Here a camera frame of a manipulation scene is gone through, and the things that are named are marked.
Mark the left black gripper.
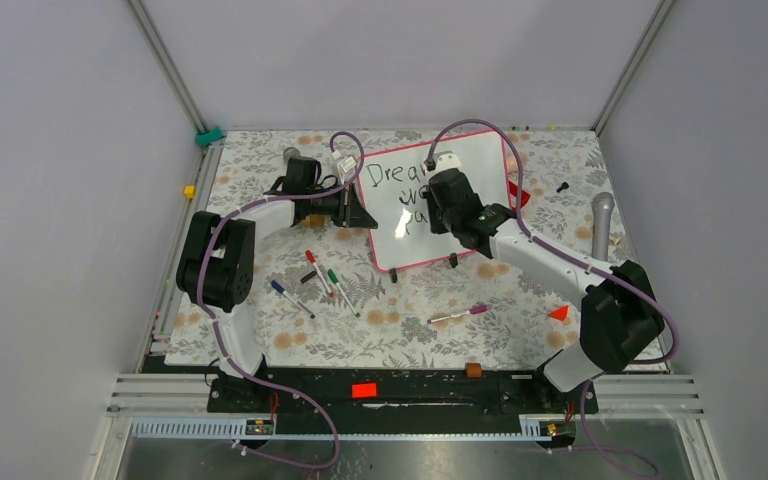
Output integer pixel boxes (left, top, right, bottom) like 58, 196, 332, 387
307, 183, 377, 230

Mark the pink framed whiteboard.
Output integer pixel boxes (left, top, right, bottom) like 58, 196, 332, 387
358, 129, 513, 273

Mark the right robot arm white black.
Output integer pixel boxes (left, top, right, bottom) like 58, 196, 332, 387
425, 168, 666, 412

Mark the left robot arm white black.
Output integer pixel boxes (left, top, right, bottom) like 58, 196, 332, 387
175, 148, 378, 411

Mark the red capped marker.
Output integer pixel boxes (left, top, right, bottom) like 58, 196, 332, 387
305, 250, 334, 297

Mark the green capped marker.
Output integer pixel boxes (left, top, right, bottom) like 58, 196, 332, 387
327, 269, 360, 318

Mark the pink toy microphone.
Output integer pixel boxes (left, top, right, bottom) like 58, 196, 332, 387
505, 155, 519, 176

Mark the black marker cap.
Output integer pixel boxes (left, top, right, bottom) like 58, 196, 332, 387
300, 271, 318, 284

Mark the purple glitter microphone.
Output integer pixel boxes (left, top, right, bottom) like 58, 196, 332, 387
282, 147, 301, 163

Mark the floral patterned table mat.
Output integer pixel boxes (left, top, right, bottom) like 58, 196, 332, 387
164, 130, 613, 369

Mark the pink capped marker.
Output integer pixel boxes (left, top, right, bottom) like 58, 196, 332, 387
427, 305, 489, 324

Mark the blue capped marker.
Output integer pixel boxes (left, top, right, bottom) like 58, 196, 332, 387
270, 280, 316, 319

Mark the silver grey microphone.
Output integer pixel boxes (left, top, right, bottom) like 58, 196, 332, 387
591, 192, 615, 261

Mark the small red cone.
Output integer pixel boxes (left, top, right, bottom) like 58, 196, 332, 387
548, 305, 569, 322

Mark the small brown block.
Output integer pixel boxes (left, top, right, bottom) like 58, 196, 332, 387
464, 362, 483, 379

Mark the small yellow cube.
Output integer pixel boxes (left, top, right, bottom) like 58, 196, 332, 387
183, 185, 196, 200

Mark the red tape label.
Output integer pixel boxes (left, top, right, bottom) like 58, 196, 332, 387
351, 382, 378, 399

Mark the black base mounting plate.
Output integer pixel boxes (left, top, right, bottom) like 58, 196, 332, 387
207, 366, 599, 435

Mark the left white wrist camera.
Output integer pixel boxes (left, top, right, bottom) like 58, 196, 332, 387
331, 150, 362, 185

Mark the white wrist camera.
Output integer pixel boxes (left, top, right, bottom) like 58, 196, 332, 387
432, 151, 462, 174
331, 150, 362, 185

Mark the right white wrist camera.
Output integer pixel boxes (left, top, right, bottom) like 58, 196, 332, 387
432, 151, 462, 174

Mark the red rectangular frame block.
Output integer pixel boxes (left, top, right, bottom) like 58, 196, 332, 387
507, 181, 531, 210

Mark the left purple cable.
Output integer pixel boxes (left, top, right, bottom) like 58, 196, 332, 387
195, 131, 367, 472

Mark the teal corner bracket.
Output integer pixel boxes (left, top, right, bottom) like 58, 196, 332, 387
195, 126, 225, 148

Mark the aluminium slotted rail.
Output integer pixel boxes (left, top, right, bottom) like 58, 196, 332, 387
130, 415, 567, 443

